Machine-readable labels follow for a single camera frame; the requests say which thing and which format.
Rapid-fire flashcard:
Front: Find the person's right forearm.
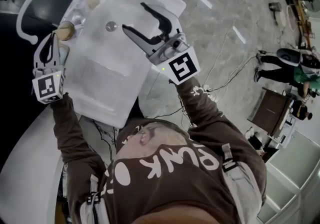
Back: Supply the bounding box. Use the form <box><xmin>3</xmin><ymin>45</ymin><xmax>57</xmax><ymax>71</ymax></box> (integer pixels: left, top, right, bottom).
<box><xmin>171</xmin><ymin>76</ymin><xmax>226</xmax><ymax>133</ymax></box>

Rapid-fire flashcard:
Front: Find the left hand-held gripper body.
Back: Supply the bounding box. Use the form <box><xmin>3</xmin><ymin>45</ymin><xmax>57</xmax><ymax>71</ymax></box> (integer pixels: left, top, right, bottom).
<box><xmin>31</xmin><ymin>63</ymin><xmax>67</xmax><ymax>105</ymax></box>

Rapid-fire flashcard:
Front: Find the standing floor fan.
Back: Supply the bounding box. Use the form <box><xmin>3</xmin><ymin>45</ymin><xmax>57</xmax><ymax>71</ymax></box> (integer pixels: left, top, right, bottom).
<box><xmin>299</xmin><ymin>0</ymin><xmax>320</xmax><ymax>14</ymax></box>

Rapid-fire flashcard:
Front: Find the person's left forearm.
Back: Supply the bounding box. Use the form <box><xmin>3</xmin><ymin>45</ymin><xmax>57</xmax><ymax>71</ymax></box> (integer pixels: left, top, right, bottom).
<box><xmin>50</xmin><ymin>92</ymin><xmax>85</xmax><ymax>150</ymax></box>

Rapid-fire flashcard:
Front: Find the black bucket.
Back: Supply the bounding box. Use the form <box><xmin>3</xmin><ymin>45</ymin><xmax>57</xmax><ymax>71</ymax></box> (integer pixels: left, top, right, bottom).
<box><xmin>268</xmin><ymin>1</ymin><xmax>283</xmax><ymax>14</ymax></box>

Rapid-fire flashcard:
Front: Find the white framed partition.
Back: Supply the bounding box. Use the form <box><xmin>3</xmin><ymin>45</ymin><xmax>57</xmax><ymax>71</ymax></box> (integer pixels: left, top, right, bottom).
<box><xmin>256</xmin><ymin>127</ymin><xmax>320</xmax><ymax>224</ymax></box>

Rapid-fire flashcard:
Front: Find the white counter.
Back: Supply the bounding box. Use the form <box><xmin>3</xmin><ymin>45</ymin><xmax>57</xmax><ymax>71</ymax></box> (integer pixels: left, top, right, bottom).
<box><xmin>0</xmin><ymin>92</ymin><xmax>85</xmax><ymax>224</ymax></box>

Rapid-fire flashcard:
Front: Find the white cable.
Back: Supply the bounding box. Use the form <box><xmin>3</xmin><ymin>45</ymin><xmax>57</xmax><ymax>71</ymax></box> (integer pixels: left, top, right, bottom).
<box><xmin>206</xmin><ymin>15</ymin><xmax>259</xmax><ymax>92</ymax></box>

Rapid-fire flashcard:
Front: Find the white ceramic sink basin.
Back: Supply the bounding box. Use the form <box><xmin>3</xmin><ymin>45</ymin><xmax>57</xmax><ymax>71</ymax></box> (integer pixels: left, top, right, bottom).
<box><xmin>57</xmin><ymin>0</ymin><xmax>188</xmax><ymax>129</ymax></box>

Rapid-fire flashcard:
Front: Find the grey harness strap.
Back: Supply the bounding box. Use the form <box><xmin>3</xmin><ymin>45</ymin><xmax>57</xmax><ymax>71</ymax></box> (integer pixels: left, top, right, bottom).
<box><xmin>79</xmin><ymin>174</ymin><xmax>107</xmax><ymax>224</ymax></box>
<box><xmin>221</xmin><ymin>142</ymin><xmax>263</xmax><ymax>224</ymax></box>

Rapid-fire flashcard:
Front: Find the round wooden hoop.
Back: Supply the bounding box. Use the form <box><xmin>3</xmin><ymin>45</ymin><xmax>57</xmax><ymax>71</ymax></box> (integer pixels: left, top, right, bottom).
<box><xmin>284</xmin><ymin>4</ymin><xmax>301</xmax><ymax>32</ymax></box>

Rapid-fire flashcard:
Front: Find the brown wooden cabinet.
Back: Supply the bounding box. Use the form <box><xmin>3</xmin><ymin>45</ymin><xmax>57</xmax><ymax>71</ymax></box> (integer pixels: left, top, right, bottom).
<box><xmin>246</xmin><ymin>86</ymin><xmax>294</xmax><ymax>137</ymax></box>

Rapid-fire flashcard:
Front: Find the marble pattern slab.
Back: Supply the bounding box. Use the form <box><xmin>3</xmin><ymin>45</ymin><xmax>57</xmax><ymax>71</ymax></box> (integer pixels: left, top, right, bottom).
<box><xmin>79</xmin><ymin>114</ymin><xmax>121</xmax><ymax>166</ymax></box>

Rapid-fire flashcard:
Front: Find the person's brown sweatshirt torso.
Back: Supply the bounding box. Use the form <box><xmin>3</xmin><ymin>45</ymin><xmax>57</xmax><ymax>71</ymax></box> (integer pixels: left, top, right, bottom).
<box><xmin>65</xmin><ymin>117</ymin><xmax>267</xmax><ymax>224</ymax></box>

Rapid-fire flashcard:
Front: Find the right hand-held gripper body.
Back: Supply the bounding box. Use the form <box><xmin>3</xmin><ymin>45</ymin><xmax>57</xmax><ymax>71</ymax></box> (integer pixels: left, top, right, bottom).
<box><xmin>145</xmin><ymin>32</ymin><xmax>202</xmax><ymax>86</ymax></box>

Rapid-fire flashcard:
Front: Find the white curved faucet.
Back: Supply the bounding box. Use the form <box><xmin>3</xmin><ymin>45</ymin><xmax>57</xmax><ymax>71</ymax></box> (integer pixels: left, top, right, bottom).
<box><xmin>15</xmin><ymin>0</ymin><xmax>103</xmax><ymax>46</ymax></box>

